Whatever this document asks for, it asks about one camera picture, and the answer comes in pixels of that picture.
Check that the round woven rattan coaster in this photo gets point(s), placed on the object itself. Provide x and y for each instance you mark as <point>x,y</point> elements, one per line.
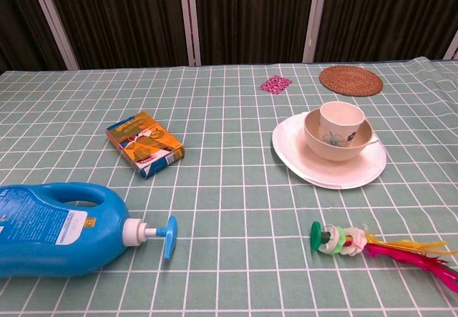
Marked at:
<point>351,81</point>

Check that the green checkered tablecloth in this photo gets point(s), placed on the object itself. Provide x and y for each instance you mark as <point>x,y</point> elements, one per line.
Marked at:
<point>229,195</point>

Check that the feather shuttlecock green base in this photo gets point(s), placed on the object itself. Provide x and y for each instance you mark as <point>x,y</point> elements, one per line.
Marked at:
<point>343,242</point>

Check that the beige bowl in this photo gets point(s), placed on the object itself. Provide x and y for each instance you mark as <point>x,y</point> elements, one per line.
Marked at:
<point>332,150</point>

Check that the pink patterned sachet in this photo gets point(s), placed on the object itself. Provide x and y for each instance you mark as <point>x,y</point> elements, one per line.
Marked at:
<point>275,84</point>

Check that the white plate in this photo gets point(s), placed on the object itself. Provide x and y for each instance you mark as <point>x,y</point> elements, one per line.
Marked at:
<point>343,172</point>

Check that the white paper cup blue flower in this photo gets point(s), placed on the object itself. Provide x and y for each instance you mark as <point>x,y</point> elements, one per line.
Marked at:
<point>340,124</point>

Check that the orange and blue carton box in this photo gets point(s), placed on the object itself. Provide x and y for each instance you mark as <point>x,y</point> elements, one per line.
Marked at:
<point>145,144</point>

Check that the white framed dark screen panel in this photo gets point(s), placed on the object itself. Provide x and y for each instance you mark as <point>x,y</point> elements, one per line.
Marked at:
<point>118,16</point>
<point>21,23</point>
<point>386,16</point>
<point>250,16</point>

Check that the blue detergent pump bottle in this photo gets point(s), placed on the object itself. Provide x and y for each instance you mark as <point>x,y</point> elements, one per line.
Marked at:
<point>61,229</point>

